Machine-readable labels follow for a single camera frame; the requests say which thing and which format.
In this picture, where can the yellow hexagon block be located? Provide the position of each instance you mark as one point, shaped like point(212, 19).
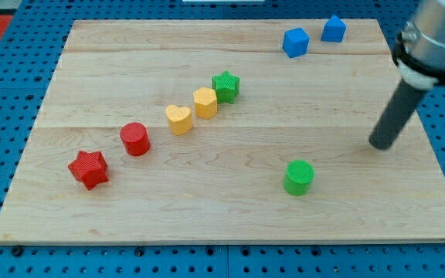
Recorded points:
point(205, 100)

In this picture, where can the green cylinder block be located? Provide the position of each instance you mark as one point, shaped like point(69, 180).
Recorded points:
point(298, 177)

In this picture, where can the wooden board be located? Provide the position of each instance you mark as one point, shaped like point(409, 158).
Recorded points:
point(222, 182)

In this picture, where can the green star block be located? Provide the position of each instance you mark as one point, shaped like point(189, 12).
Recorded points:
point(226, 86)

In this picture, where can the yellow heart block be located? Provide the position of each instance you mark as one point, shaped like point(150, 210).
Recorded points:
point(179, 119)

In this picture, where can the blue cube block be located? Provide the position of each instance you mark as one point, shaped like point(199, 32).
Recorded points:
point(295, 42)

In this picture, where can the red cylinder block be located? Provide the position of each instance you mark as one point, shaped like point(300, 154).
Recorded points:
point(135, 139)

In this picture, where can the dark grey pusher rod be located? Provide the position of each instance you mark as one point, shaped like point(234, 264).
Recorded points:
point(396, 114)

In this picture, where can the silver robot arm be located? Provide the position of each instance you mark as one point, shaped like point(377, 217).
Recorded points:
point(419, 52)

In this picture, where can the blue pentagon block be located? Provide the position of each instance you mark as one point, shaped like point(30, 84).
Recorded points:
point(334, 30)

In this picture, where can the red star block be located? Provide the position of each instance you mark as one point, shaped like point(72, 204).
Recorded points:
point(90, 168)

